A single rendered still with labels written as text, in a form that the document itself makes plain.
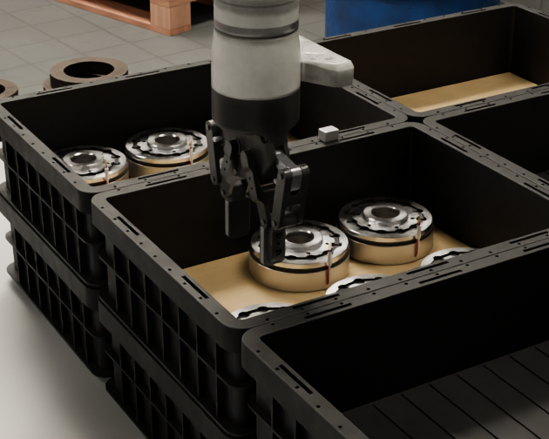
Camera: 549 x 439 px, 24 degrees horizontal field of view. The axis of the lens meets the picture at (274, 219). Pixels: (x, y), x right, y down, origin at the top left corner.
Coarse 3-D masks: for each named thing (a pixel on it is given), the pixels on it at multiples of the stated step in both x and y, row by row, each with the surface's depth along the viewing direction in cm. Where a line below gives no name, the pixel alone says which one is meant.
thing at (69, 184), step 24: (144, 72) 156; (168, 72) 157; (24, 96) 149; (48, 96) 150; (360, 96) 149; (0, 120) 143; (384, 120) 142; (24, 144) 137; (288, 144) 136; (48, 168) 132; (192, 168) 130; (72, 192) 127; (96, 192) 125
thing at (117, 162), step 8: (56, 152) 151; (64, 152) 152; (104, 152) 152; (112, 152) 151; (120, 152) 151; (112, 160) 149; (120, 160) 149; (96, 168) 147; (104, 168) 147; (112, 168) 147; (120, 168) 147; (80, 176) 145; (88, 176) 145; (96, 176) 145; (104, 176) 145; (112, 176) 146
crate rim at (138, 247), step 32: (384, 128) 140; (416, 128) 140; (480, 160) 132; (128, 192) 125; (544, 192) 125; (96, 224) 123; (128, 224) 118; (128, 256) 117; (160, 256) 113; (480, 256) 113; (160, 288) 112; (192, 288) 107; (352, 288) 107; (224, 320) 103; (256, 320) 103
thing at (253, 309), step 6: (252, 306) 118; (258, 306) 118; (264, 306) 118; (270, 306) 118; (276, 306) 118; (282, 306) 118; (234, 312) 117; (240, 312) 117; (246, 312) 117; (252, 312) 118; (258, 312) 117; (264, 312) 118; (240, 318) 117; (246, 318) 116
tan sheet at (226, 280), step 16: (448, 240) 137; (240, 256) 134; (192, 272) 131; (208, 272) 131; (224, 272) 131; (240, 272) 131; (352, 272) 131; (368, 272) 131; (384, 272) 131; (400, 272) 131; (208, 288) 128; (224, 288) 128; (240, 288) 128; (256, 288) 128; (272, 288) 128; (224, 304) 125; (240, 304) 125
